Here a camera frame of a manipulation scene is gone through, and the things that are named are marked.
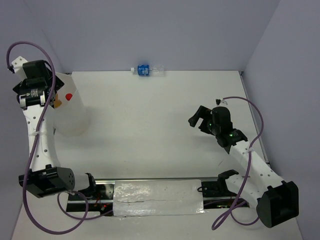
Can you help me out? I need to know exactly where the translucent white bin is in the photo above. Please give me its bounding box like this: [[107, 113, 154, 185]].
[[53, 72, 89, 137]]

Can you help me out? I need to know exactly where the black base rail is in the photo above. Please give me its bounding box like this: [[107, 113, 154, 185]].
[[66, 177, 236, 217]]

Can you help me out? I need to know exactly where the clear bottle blue label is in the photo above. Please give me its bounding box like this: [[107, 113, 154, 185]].
[[130, 64, 165, 77]]

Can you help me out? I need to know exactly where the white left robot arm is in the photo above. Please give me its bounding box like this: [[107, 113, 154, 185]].
[[12, 56, 89, 198]]

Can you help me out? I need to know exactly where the white foil cover sheet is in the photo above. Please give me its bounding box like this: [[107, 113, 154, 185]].
[[113, 179, 205, 217]]

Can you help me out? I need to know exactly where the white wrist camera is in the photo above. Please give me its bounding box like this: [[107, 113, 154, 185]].
[[10, 56, 28, 75], [215, 98, 228, 106]]

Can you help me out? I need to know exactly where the orange juice bottle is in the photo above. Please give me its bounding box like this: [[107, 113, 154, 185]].
[[53, 94, 62, 109]]

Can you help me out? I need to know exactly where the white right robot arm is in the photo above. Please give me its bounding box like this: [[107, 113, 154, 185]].
[[188, 105, 299, 228]]

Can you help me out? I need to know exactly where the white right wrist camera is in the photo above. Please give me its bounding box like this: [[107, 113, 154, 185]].
[[215, 98, 228, 106]]

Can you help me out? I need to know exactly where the clear bottle red cap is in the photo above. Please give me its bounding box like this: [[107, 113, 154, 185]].
[[65, 93, 73, 101]]

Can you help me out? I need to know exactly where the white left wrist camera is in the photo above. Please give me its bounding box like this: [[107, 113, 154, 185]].
[[10, 56, 28, 75]]

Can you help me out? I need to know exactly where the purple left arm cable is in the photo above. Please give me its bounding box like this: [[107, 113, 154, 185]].
[[5, 41, 116, 235]]

